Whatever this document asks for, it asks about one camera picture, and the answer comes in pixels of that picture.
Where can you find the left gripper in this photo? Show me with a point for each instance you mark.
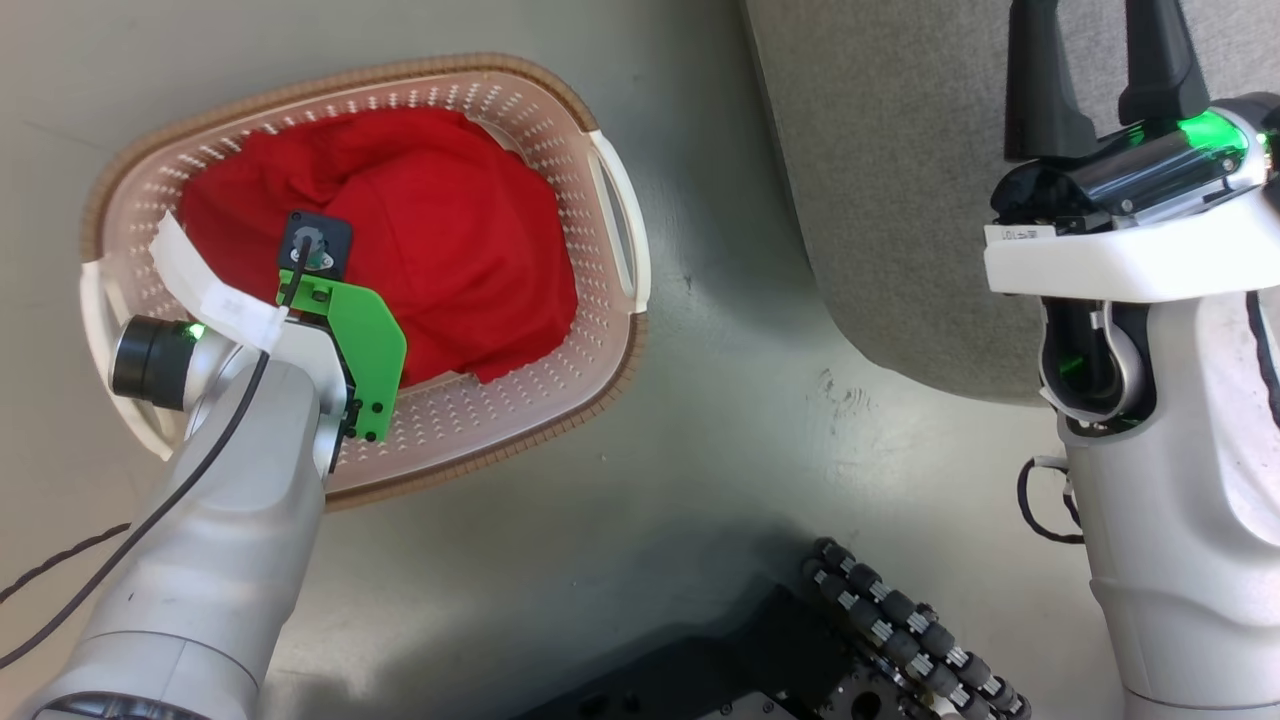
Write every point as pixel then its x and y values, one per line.
pixel 150 360

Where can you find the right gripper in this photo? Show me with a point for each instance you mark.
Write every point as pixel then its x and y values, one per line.
pixel 1120 265

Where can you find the red clothing with white trim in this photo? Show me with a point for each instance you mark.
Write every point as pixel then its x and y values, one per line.
pixel 470 260

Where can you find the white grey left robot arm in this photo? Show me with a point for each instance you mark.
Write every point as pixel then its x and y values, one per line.
pixel 200 560

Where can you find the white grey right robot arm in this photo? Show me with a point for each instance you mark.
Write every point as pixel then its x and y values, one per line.
pixel 1180 550

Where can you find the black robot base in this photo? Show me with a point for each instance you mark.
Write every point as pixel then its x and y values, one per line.
pixel 740 670

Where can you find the light grey upholstered seat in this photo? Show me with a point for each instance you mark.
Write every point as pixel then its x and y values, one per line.
pixel 900 200

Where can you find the white perforated laundry basket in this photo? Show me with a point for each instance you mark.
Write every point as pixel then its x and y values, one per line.
pixel 600 330

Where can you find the black grey omni wheel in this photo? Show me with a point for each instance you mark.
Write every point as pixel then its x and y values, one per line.
pixel 900 630

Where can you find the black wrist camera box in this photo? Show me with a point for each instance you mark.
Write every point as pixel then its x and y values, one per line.
pixel 330 235

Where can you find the green camera mount plate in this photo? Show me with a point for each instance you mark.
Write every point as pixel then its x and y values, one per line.
pixel 370 340

